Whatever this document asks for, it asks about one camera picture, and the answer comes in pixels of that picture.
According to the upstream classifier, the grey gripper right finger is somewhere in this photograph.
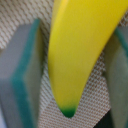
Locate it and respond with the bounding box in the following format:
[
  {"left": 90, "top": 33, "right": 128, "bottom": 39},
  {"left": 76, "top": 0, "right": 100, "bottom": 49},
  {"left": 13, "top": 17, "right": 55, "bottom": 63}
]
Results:
[{"left": 104, "top": 27, "right": 128, "bottom": 128}]

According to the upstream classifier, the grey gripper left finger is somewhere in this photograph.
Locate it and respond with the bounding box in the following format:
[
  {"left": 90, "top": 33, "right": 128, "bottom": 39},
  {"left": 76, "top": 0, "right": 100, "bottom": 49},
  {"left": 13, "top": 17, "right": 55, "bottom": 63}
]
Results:
[{"left": 0, "top": 19, "right": 44, "bottom": 128}]

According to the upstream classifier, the yellow toy banana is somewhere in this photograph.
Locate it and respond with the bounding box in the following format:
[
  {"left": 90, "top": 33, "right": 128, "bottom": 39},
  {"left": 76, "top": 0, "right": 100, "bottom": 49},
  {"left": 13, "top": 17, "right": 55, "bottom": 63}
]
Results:
[{"left": 48, "top": 0, "right": 128, "bottom": 118}]

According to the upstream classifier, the white woven placemat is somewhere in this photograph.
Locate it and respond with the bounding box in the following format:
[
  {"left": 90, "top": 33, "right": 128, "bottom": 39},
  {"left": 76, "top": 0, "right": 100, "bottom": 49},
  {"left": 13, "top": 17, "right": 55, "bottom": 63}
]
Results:
[{"left": 0, "top": 0, "right": 118, "bottom": 128}]

